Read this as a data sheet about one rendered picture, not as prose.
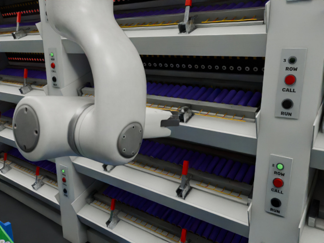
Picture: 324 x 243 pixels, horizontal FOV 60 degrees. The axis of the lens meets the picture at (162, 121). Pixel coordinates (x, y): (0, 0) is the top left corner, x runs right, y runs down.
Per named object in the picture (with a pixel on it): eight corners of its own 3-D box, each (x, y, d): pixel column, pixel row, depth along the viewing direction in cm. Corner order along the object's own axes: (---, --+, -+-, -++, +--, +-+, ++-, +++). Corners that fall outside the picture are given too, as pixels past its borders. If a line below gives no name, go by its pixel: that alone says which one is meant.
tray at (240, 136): (258, 156, 57) (256, 117, 52) (71, 115, 92) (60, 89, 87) (284, 106, 70) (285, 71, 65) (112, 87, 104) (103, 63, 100)
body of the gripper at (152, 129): (91, 138, 51) (132, 132, 60) (134, 150, 45) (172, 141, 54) (94, 96, 50) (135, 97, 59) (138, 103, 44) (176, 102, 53)
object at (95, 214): (244, 310, 68) (240, 279, 60) (80, 222, 102) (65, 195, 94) (269, 241, 81) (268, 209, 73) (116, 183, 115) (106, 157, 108)
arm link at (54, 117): (129, 100, 42) (88, 94, 47) (50, 100, 31) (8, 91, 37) (125, 155, 43) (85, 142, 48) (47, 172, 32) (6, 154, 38)
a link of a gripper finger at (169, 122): (140, 125, 50) (138, 121, 55) (182, 128, 51) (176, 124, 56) (140, 119, 50) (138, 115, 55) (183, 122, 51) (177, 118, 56)
